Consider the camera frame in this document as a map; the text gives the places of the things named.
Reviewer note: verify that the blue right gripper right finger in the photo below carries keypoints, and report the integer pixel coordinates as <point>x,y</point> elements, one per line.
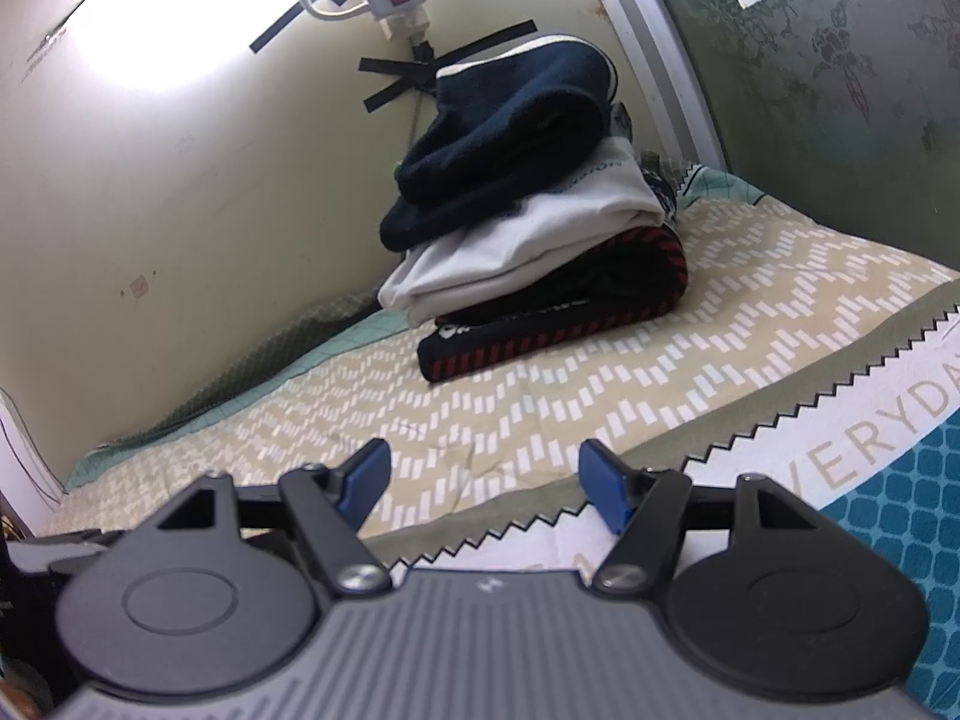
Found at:
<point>650,512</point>

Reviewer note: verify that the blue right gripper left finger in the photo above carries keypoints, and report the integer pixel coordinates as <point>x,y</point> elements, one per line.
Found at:
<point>320,510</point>

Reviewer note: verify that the navy white striped sweater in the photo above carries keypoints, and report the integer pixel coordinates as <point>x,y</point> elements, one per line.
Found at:
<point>505,128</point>

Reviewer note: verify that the teal quilted blanket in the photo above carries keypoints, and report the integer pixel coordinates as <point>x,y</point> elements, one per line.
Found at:
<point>334,327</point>

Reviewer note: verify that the black red folded garment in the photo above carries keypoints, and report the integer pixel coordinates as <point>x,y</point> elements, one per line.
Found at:
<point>637,276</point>

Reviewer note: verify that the white folded garment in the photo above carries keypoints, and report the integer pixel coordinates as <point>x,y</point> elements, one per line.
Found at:
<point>606,195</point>

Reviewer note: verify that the sliding window frame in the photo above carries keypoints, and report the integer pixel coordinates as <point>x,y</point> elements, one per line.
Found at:
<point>847,110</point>

